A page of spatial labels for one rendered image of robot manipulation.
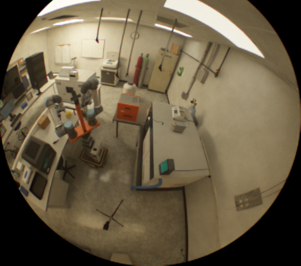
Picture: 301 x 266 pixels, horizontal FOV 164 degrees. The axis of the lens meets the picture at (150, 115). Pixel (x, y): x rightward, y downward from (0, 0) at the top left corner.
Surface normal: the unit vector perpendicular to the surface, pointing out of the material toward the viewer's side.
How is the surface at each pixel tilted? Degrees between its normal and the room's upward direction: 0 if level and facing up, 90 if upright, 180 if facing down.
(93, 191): 0
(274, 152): 90
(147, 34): 90
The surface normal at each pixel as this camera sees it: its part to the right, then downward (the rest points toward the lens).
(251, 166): -0.97, -0.18
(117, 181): 0.26, -0.70
